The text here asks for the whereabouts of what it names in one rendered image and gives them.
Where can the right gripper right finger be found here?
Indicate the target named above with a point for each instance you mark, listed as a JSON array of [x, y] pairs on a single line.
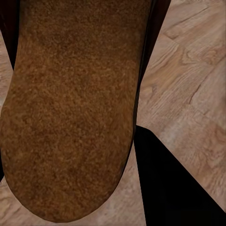
[[171, 195]]

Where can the sandal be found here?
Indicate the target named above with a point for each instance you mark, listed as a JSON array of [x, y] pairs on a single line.
[[68, 122]]

